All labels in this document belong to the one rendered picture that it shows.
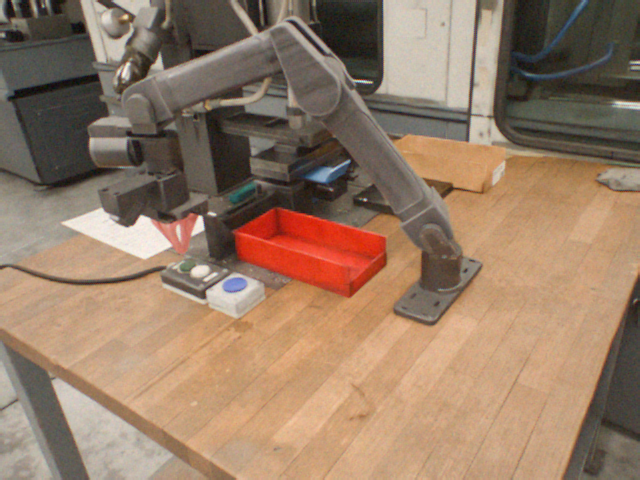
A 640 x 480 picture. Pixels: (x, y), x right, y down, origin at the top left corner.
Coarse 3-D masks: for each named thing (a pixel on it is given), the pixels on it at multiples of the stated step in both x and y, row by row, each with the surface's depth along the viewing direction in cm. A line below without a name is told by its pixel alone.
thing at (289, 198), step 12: (336, 180) 119; (276, 192) 109; (288, 192) 107; (300, 192) 109; (312, 192) 122; (336, 192) 120; (276, 204) 110; (288, 204) 108; (300, 204) 110; (312, 204) 113
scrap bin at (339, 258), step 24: (264, 216) 102; (288, 216) 103; (240, 240) 96; (264, 240) 92; (288, 240) 104; (312, 240) 102; (336, 240) 98; (360, 240) 95; (384, 240) 92; (264, 264) 95; (288, 264) 91; (312, 264) 88; (336, 264) 84; (360, 264) 94; (384, 264) 93; (336, 288) 87; (360, 288) 88
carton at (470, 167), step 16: (400, 144) 133; (416, 144) 136; (432, 144) 133; (448, 144) 130; (464, 144) 128; (416, 160) 124; (432, 160) 122; (448, 160) 119; (464, 160) 118; (480, 160) 127; (496, 160) 125; (432, 176) 124; (448, 176) 121; (464, 176) 119; (480, 176) 117; (496, 176) 122; (480, 192) 118
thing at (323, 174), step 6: (348, 162) 109; (318, 168) 114; (324, 168) 113; (330, 168) 113; (336, 168) 106; (342, 168) 109; (306, 174) 111; (312, 174) 111; (318, 174) 111; (324, 174) 110; (330, 174) 105; (336, 174) 108; (342, 174) 111; (324, 180) 107; (330, 180) 108
